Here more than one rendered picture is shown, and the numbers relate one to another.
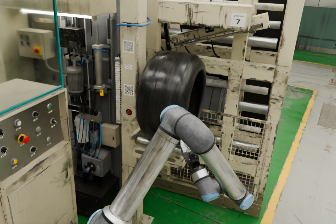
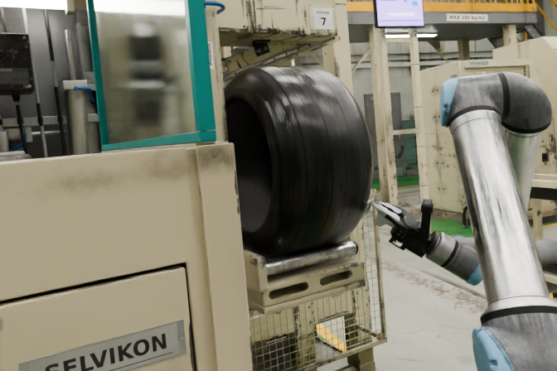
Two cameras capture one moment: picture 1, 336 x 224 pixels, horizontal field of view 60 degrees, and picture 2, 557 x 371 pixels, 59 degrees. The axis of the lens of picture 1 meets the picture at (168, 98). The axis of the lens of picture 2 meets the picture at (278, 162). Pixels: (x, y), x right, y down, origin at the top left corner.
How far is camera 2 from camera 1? 1.53 m
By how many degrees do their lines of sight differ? 51
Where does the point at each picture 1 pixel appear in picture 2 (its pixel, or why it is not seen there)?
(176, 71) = (327, 77)
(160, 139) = (492, 124)
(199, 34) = (247, 60)
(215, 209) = not seen: outside the picture
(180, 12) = (233, 8)
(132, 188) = (523, 225)
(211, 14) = (284, 10)
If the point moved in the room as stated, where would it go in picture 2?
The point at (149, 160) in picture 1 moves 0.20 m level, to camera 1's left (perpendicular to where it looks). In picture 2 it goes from (506, 164) to (473, 175)
